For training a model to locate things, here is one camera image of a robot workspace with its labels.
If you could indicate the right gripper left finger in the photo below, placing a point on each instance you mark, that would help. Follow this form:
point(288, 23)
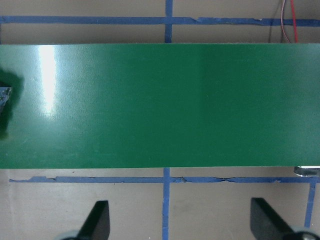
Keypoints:
point(97, 223)

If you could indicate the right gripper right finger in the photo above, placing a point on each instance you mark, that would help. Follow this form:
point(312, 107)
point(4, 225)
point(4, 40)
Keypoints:
point(267, 224)

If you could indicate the yellow push button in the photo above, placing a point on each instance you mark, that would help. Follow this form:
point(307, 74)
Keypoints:
point(5, 92)

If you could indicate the green conveyor belt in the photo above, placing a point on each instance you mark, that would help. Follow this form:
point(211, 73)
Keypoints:
point(103, 106)

